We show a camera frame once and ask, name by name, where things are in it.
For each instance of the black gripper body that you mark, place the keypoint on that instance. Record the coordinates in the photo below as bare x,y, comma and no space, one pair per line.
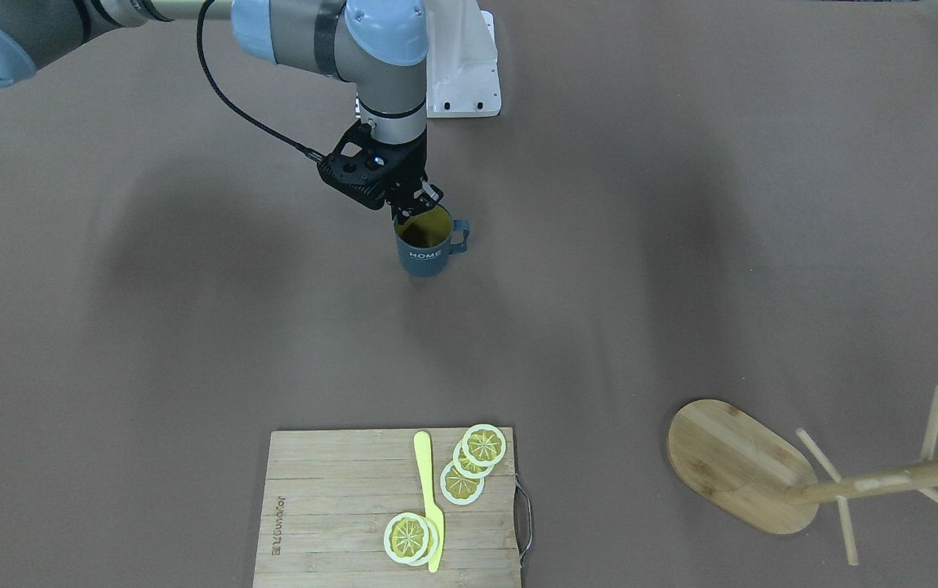
409,170

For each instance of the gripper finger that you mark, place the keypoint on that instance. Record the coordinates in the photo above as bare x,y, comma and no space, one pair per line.
430,194
401,208

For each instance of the dark blue mug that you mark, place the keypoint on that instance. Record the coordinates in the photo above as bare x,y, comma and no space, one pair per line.
425,242

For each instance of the wooden cup rack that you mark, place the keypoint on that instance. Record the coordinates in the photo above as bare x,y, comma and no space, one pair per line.
746,469

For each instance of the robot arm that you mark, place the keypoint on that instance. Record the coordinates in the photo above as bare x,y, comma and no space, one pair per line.
381,47

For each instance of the wooden cutting board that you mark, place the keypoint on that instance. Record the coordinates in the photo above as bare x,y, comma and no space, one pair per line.
329,495

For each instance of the yellow plastic knife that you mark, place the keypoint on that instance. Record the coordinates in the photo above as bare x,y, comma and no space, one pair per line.
423,452

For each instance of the lemon slice by knife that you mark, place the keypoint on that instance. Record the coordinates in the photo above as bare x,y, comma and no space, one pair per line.
410,539

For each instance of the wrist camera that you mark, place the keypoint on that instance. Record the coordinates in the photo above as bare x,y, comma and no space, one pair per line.
358,166

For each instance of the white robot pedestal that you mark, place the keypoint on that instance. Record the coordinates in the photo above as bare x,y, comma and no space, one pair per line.
462,62

